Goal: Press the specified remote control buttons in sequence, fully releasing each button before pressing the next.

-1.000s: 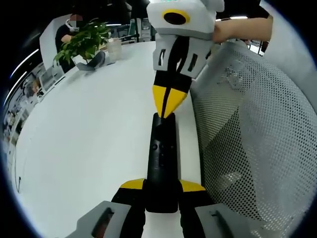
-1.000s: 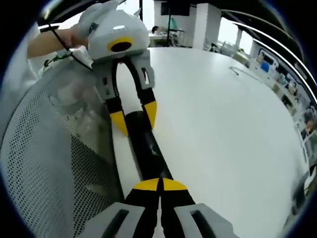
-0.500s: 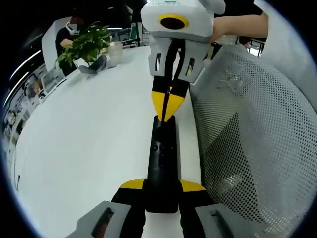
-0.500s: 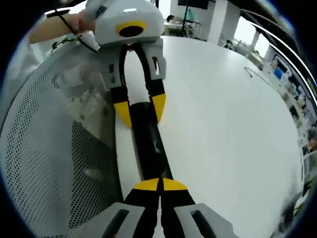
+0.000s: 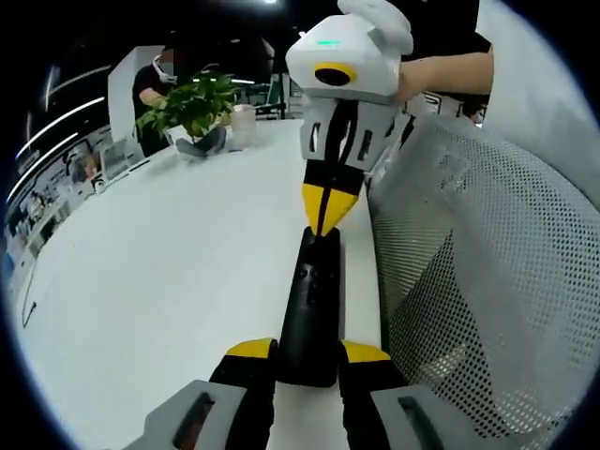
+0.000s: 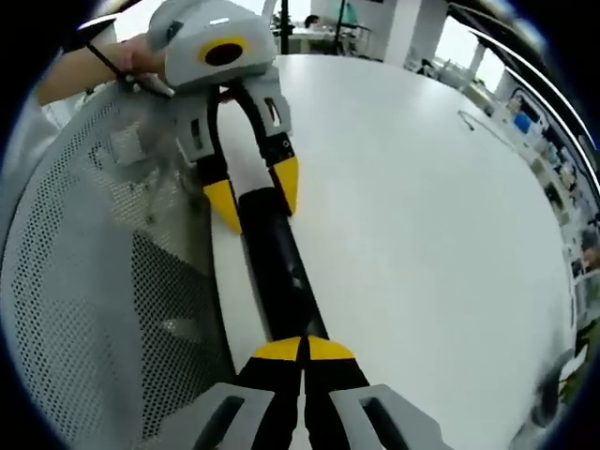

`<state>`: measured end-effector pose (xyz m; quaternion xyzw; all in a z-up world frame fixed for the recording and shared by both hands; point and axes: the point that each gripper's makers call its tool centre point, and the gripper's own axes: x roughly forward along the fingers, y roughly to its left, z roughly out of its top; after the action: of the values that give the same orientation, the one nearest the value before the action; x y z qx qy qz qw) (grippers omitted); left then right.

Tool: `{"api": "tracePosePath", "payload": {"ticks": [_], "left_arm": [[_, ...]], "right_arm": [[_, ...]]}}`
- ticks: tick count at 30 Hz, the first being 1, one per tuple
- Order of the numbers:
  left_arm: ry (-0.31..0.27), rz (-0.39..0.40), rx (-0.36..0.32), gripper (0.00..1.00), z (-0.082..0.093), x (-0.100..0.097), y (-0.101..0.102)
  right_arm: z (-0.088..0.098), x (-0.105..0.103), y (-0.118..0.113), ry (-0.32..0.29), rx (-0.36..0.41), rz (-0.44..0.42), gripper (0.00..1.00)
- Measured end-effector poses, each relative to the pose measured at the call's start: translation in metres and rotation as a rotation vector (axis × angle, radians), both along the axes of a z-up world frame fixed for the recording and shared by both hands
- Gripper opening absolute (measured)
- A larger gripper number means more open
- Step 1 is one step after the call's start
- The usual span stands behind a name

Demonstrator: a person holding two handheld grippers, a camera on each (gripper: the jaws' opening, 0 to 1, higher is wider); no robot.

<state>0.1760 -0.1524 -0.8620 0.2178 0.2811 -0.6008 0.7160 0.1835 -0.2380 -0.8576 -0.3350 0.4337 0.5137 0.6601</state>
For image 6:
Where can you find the black remote control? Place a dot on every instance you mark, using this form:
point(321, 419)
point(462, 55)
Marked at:
point(281, 262)

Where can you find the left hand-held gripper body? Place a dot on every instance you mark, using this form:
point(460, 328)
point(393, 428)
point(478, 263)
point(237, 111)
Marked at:
point(215, 33)

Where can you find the white square pillar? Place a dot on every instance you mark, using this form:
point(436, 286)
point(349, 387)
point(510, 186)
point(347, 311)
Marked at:
point(412, 33)

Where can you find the person's left hand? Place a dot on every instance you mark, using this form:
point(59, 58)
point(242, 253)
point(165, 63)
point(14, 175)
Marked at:
point(138, 61)

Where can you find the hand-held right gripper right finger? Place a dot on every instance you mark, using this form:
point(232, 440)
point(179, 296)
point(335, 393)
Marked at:
point(337, 375)

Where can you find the blue container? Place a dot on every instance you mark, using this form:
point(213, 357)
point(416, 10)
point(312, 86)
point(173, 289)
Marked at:
point(524, 124)

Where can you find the grey curved object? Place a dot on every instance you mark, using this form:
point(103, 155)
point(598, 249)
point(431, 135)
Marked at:
point(548, 394)

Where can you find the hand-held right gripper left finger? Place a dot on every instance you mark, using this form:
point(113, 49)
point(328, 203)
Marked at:
point(267, 375)

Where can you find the thin black stand pole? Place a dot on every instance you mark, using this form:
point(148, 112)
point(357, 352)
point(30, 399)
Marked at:
point(340, 23)

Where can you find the thick black tripod stand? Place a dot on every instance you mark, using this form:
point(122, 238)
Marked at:
point(284, 23)

